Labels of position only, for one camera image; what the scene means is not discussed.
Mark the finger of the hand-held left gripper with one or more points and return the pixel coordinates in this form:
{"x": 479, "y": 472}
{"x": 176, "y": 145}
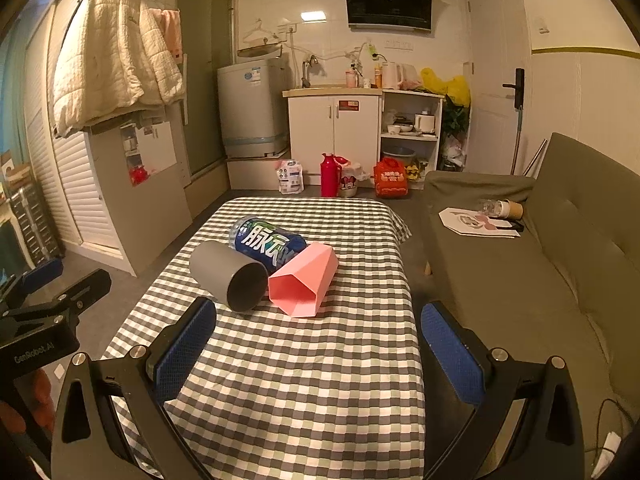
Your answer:
{"x": 42, "y": 275}
{"x": 85, "y": 285}

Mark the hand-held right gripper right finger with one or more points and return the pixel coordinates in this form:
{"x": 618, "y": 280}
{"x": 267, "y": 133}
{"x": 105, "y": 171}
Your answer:
{"x": 450, "y": 350}

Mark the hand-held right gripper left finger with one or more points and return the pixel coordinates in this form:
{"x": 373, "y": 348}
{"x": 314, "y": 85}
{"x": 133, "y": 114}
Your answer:
{"x": 187, "y": 340}

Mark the pink faceted cup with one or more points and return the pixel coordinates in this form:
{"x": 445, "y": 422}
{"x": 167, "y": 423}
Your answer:
{"x": 310, "y": 270}

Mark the grey cup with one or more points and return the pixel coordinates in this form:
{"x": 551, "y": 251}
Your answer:
{"x": 215, "y": 267}

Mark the brown paper cup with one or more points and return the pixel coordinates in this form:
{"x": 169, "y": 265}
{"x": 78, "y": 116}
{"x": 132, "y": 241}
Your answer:
{"x": 514, "y": 209}

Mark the person's left hand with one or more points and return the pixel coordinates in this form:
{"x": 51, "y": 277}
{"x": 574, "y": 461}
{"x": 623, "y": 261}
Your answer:
{"x": 12, "y": 417}

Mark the grey ribbed suitcase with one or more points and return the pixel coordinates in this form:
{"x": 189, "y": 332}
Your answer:
{"x": 35, "y": 220}

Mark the white louvered wardrobe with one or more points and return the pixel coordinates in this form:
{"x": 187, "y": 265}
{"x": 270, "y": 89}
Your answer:
{"x": 70, "y": 185}

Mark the grey-green sofa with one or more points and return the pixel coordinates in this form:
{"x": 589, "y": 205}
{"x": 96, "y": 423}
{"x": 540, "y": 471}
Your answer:
{"x": 525, "y": 285}

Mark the leaning white board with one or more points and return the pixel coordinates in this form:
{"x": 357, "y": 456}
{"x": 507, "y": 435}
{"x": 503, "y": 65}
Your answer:
{"x": 155, "y": 200}

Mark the blue drink bottle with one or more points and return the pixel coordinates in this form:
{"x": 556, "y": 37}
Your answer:
{"x": 260, "y": 240}

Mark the printed paper fan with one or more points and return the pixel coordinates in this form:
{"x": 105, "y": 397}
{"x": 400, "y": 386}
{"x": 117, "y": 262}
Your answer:
{"x": 462, "y": 222}

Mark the checkered tablecloth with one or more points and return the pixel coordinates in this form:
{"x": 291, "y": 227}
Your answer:
{"x": 310, "y": 385}

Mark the clear plastic bottle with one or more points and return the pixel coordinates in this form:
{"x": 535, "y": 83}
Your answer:
{"x": 490, "y": 207}

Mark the orange red sack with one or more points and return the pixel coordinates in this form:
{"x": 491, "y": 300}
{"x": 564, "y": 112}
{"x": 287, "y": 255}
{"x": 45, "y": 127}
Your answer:
{"x": 392, "y": 180}

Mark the white crumpled paper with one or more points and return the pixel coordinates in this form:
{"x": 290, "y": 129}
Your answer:
{"x": 607, "y": 452}

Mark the white refill pouch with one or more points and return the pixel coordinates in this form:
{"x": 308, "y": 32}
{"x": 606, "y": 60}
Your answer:
{"x": 290, "y": 177}

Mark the white cartoon print bag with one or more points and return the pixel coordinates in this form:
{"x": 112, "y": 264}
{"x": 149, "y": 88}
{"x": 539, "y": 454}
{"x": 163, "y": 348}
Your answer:
{"x": 352, "y": 182}

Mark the grey plastic basin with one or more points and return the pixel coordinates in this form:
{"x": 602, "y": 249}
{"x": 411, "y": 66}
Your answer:
{"x": 398, "y": 155}

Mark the red thermos flask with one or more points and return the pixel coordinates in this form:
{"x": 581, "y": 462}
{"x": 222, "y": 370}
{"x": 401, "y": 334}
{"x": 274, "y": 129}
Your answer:
{"x": 330, "y": 177}

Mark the white open shelf unit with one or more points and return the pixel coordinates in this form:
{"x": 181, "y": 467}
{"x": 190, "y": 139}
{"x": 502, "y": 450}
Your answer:
{"x": 440, "y": 125}

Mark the white quilted jacket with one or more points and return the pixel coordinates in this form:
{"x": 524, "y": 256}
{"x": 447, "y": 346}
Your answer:
{"x": 110, "y": 60}

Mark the green leafy vegetables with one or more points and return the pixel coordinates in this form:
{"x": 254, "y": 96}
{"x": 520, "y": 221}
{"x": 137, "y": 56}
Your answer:
{"x": 456, "y": 117}

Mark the glass sliding door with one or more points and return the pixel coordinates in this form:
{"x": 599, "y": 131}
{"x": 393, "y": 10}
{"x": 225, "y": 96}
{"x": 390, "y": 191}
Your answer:
{"x": 205, "y": 75}

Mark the white washing machine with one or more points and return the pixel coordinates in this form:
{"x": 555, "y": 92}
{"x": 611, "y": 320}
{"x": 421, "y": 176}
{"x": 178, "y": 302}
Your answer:
{"x": 250, "y": 105}

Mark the white sink cabinet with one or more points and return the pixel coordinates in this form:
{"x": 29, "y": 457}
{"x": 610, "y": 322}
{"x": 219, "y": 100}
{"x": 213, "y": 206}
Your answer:
{"x": 330, "y": 135}

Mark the yellow plastic bag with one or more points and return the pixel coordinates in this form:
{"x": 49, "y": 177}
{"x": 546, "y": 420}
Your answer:
{"x": 455, "y": 87}

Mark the pink towel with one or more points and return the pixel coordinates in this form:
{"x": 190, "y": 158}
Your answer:
{"x": 172, "y": 30}

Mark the white electric kettle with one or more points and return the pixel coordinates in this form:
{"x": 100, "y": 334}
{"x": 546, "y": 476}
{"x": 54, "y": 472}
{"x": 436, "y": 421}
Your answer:
{"x": 392, "y": 76}

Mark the orange bottle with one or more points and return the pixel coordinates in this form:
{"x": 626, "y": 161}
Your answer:
{"x": 378, "y": 76}

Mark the pink tumbler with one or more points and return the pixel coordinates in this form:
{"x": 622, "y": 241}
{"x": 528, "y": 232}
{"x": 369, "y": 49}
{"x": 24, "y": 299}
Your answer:
{"x": 351, "y": 80}

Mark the basin on washing machine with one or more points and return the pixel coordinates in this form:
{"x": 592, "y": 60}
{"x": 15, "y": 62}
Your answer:
{"x": 257, "y": 52}

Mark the metal faucet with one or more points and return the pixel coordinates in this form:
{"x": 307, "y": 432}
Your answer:
{"x": 306, "y": 70}

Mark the white clothes hanger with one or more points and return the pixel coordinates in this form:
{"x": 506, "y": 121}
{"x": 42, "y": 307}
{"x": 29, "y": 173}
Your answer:
{"x": 260, "y": 30}

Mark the white door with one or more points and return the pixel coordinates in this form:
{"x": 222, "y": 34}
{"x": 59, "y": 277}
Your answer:
{"x": 495, "y": 35}

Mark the white wall socket strip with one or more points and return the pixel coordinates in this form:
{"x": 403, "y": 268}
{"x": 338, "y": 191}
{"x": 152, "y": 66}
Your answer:
{"x": 399, "y": 44}

